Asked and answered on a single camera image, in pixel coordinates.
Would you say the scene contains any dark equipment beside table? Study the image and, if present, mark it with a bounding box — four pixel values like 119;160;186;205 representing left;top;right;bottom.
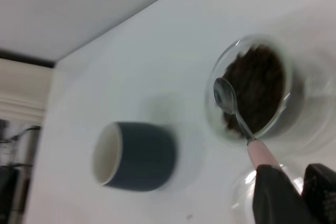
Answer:
0;163;32;224

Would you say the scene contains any dark grey ceramic mug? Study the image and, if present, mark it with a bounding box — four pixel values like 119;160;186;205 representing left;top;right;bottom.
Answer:
91;121;176;193

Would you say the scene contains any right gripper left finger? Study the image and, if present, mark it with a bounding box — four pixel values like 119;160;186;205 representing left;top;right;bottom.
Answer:
251;164;320;224

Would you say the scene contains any pink-handled metal spoon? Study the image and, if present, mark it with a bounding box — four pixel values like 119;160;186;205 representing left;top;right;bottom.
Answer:
214;77;283;172

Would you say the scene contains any clear double-wall glass cup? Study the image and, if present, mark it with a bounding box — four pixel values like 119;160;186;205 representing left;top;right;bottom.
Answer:
206;34;336;154

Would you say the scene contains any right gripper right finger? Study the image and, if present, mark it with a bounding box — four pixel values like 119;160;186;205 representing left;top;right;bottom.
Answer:
301;163;336;224

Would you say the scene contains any clear round glass lid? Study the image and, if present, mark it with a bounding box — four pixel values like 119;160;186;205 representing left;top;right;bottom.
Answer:
230;163;308;224

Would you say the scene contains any black cable bundle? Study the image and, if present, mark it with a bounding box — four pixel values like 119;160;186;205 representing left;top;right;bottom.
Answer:
0;124;41;143

